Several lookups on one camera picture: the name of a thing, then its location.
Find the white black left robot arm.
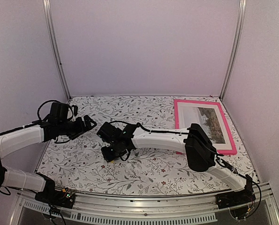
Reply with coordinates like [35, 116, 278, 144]
[0, 100, 97, 203]

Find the pink picture frame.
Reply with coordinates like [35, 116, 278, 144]
[174, 99, 237, 155]

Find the aluminium right corner post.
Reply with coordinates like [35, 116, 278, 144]
[219, 0, 247, 102]

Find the aluminium left corner post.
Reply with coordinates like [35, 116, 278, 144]
[43, 0, 72, 100]

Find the aluminium front rail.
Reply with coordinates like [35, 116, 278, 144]
[10, 183, 279, 225]

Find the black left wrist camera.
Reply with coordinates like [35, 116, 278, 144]
[71, 105, 78, 116]

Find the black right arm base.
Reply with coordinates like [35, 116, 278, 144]
[215, 190, 256, 220]

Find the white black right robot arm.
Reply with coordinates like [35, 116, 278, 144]
[97, 122, 253, 204]

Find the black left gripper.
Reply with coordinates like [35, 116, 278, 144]
[58, 114, 97, 140]

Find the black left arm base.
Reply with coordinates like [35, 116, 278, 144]
[35, 187, 75, 209]

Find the aluminium corner post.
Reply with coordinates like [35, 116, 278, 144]
[43, 0, 72, 100]
[219, 0, 247, 102]

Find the floral patterned table mat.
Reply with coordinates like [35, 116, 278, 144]
[36, 95, 259, 196]

